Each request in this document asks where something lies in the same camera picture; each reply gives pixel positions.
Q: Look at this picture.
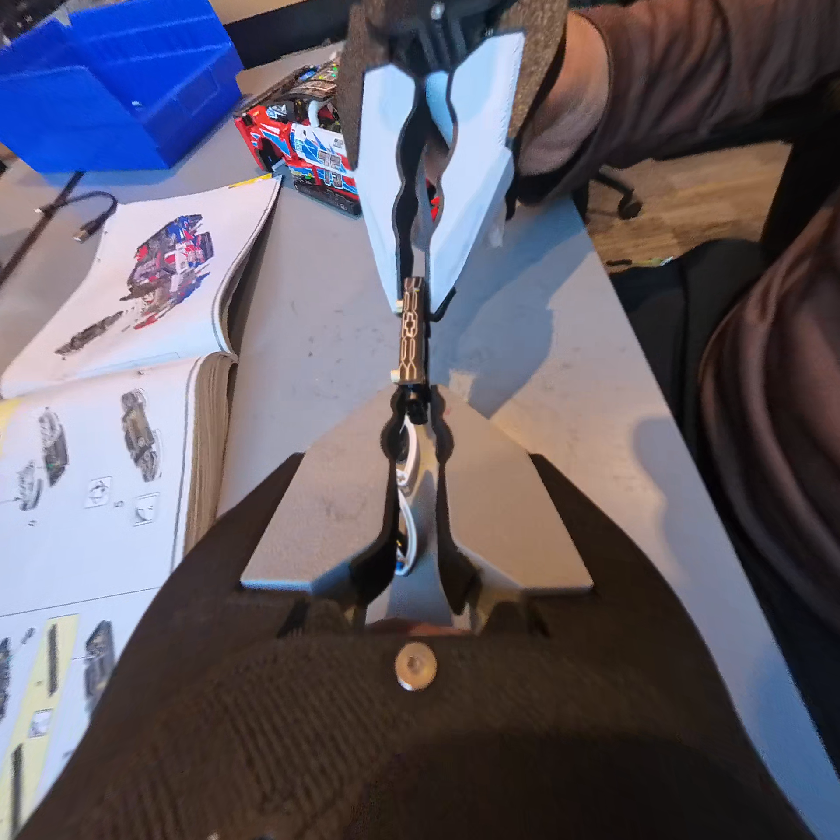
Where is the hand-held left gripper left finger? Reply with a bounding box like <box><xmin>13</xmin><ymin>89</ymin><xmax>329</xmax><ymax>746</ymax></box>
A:
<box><xmin>239</xmin><ymin>387</ymin><xmax>403</xmax><ymax>608</ymax></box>

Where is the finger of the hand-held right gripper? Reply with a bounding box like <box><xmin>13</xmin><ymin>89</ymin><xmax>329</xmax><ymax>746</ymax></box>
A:
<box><xmin>361</xmin><ymin>61</ymin><xmax>431</xmax><ymax>315</ymax></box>
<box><xmin>423</xmin><ymin>29</ymin><xmax>527</xmax><ymax>322</ymax></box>

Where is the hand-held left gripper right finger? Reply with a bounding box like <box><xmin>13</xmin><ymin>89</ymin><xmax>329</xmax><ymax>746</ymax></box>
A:
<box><xmin>433</xmin><ymin>386</ymin><xmax>595</xmax><ymax>614</ymax></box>

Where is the white curved toy panel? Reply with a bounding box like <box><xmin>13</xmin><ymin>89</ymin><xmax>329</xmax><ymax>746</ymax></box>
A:
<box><xmin>392</xmin><ymin>420</ymin><xmax>421</xmax><ymax>578</ymax></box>

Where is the black toy pin connector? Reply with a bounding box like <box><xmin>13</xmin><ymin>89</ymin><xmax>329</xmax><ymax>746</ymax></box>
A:
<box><xmin>394</xmin><ymin>382</ymin><xmax>431</xmax><ymax>424</ymax></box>

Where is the black patterned toy beam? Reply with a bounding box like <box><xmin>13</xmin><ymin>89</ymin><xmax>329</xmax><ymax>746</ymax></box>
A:
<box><xmin>397</xmin><ymin>277</ymin><xmax>431</xmax><ymax>385</ymax></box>

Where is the person's right forearm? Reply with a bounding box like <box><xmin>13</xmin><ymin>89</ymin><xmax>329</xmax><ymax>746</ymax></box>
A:
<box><xmin>584</xmin><ymin>0</ymin><xmax>840</xmax><ymax>198</ymax></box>

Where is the grey desk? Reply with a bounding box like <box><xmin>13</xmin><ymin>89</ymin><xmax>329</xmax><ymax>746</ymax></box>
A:
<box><xmin>0</xmin><ymin>62</ymin><xmax>837</xmax><ymax>840</ymax></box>

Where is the person's right hand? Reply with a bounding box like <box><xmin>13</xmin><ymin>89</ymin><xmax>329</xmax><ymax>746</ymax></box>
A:
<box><xmin>517</xmin><ymin>13</ymin><xmax>614</xmax><ymax>198</ymax></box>

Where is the red toy car model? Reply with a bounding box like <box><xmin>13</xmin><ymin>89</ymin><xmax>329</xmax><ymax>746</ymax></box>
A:
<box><xmin>233</xmin><ymin>62</ymin><xmax>365</xmax><ymax>217</ymax></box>

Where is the black office chair base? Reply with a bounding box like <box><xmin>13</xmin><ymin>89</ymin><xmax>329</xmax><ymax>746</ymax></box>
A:
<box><xmin>577</xmin><ymin>164</ymin><xmax>645</xmax><ymax>221</ymax></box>

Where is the open instruction booklet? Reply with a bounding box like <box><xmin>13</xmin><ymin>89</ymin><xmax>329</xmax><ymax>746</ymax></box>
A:
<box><xmin>0</xmin><ymin>174</ymin><xmax>284</xmax><ymax>840</ymax></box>

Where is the person's brown shirt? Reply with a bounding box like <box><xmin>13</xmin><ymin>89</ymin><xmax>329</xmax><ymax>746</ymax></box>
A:
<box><xmin>699</xmin><ymin>210</ymin><xmax>840</xmax><ymax>637</ymax></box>

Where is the black chair frame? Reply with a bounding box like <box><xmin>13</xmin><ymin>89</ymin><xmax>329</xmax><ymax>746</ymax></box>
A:
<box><xmin>761</xmin><ymin>128</ymin><xmax>840</xmax><ymax>263</ymax></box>

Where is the thin black cable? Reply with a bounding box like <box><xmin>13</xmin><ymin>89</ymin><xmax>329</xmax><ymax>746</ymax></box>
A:
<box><xmin>0</xmin><ymin>169</ymin><xmax>86</xmax><ymax>286</ymax></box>

